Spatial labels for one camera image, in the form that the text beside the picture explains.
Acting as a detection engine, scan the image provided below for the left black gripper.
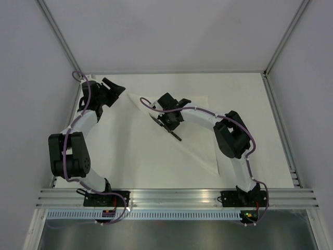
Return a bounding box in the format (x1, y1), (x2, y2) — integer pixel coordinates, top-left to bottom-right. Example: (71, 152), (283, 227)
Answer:
(96, 78), (125, 108)

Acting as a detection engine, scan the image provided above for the black handled steel knife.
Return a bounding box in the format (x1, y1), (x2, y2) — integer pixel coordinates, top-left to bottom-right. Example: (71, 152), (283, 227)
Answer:
(149, 114), (182, 142)

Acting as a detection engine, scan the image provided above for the white cloth napkin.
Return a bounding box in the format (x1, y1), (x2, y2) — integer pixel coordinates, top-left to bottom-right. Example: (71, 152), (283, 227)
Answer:
(128, 93), (219, 176)

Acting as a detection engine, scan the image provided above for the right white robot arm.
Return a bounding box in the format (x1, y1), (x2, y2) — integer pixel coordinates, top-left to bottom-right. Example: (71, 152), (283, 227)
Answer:
(151, 93), (260, 206)

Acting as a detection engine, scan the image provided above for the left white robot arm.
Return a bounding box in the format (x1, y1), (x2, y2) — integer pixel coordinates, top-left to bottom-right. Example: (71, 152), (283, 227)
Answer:
(48, 78), (126, 206)

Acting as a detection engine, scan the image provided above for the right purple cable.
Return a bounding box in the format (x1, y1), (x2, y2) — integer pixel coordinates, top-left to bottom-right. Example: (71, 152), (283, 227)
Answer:
(139, 97), (273, 227)

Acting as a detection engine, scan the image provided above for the purple cable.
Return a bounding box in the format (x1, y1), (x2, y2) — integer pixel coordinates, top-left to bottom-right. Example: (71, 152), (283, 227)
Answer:
(139, 97), (273, 227)
(46, 70), (131, 230)

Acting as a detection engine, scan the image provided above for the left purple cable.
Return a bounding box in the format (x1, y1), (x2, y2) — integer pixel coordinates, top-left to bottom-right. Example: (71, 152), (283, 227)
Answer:
(46, 70), (131, 230)

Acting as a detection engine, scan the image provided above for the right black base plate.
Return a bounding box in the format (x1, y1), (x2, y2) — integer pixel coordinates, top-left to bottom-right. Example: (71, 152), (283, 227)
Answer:
(218, 190), (268, 208)

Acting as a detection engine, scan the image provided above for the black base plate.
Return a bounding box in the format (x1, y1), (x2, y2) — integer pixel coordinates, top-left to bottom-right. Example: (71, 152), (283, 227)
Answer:
(83, 191), (131, 208)
(218, 190), (268, 208)

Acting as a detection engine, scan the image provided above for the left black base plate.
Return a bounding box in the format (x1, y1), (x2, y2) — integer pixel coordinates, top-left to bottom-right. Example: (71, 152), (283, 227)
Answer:
(83, 191), (131, 208)

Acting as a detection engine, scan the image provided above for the white slotted cable duct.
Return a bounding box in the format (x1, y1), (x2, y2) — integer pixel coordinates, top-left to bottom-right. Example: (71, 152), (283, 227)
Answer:
(47, 209), (241, 221)

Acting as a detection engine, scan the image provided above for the front aluminium rail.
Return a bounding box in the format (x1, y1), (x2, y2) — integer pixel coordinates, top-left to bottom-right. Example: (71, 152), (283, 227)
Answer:
(35, 188), (319, 210)

